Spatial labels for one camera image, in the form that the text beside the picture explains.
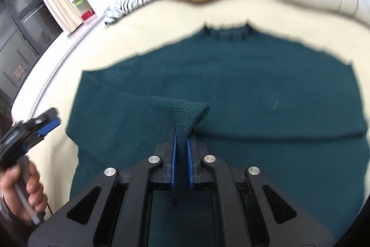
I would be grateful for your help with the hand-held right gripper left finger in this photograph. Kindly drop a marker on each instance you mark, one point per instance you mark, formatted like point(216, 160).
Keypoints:
point(173, 161)

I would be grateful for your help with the person's left hand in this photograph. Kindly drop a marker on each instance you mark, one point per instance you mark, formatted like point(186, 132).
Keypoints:
point(36, 195)

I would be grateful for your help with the zebra striped pillow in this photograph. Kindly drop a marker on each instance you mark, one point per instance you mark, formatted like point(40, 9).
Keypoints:
point(130, 5)

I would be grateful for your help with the white window bench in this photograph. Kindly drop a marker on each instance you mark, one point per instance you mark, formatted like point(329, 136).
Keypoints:
point(55, 53)

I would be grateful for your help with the dark framed window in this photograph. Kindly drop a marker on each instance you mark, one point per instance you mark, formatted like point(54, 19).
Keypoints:
point(20, 33)

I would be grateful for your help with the red storage box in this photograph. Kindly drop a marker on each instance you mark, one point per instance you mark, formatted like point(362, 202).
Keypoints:
point(87, 15)

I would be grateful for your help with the green storage box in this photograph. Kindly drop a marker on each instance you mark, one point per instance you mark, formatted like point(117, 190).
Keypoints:
point(79, 1)

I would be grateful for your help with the dark green knit sweater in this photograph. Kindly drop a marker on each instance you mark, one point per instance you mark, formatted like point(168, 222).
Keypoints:
point(245, 85)

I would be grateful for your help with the beige bed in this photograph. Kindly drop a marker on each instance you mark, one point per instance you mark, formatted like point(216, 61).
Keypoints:
point(179, 24)

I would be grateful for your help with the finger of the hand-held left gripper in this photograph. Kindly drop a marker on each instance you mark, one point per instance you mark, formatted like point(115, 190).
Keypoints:
point(43, 116)
point(50, 125)

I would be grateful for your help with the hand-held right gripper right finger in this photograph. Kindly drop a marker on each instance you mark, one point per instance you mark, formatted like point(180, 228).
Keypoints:
point(190, 164)

